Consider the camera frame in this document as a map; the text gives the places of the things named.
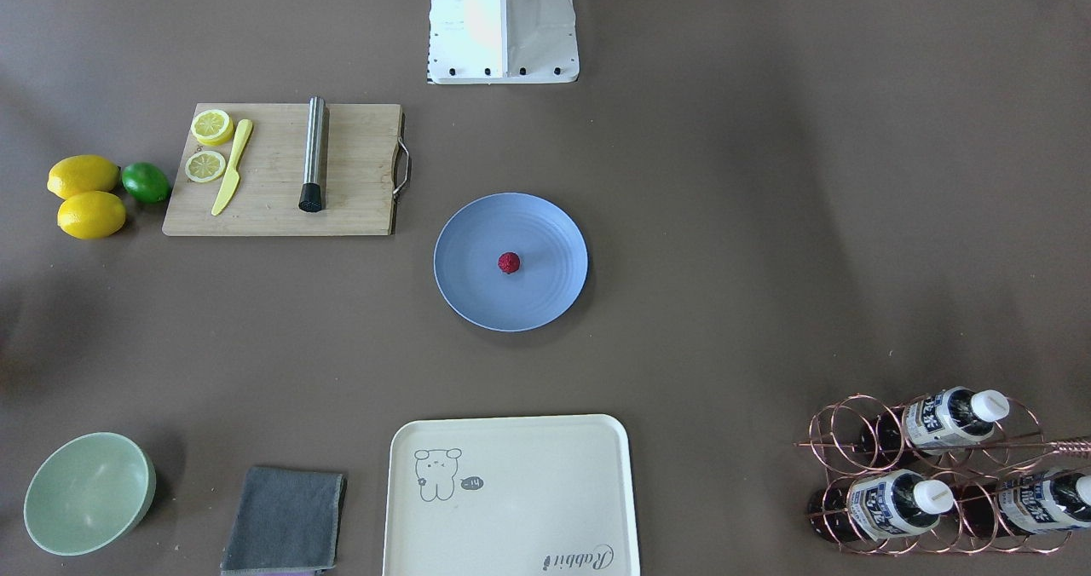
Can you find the blue round plate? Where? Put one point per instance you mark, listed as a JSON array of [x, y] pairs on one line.
[[554, 257]]

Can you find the red strawberry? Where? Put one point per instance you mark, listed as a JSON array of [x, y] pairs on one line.
[[509, 262]]

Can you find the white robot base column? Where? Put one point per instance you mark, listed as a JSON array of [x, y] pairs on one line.
[[502, 42]]

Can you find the wooden cutting board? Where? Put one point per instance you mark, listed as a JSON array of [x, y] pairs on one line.
[[360, 174]]

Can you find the cream rectangular tray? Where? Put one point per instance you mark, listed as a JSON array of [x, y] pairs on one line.
[[546, 495]]

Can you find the steel cylinder with black tip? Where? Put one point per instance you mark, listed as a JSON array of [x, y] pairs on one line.
[[312, 194]]

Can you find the yellow plastic knife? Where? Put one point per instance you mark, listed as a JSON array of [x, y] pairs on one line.
[[231, 176]]

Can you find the grey folded cloth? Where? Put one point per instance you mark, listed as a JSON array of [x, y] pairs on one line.
[[287, 523]]

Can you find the lemon slice near edge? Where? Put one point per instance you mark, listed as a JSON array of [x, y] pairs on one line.
[[212, 127]]

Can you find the green lime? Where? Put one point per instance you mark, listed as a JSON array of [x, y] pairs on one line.
[[145, 182]]

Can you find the dark bottle white cap lower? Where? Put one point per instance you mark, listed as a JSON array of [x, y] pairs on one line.
[[877, 508]]

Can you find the dark bottle white cap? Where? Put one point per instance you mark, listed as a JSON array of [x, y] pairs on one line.
[[877, 508], [1052, 501], [929, 426]]

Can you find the dark bottle white cap middle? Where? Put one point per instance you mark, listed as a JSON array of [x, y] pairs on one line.
[[929, 426]]

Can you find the yellow lemon front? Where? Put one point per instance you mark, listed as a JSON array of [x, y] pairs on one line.
[[91, 215]]

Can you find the green bowl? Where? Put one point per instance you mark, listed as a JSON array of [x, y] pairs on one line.
[[89, 493]]

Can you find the dark bottle white cap top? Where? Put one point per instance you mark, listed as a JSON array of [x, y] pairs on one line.
[[1052, 501]]

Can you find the copper wire bottle rack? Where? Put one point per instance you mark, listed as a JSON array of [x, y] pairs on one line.
[[843, 437]]

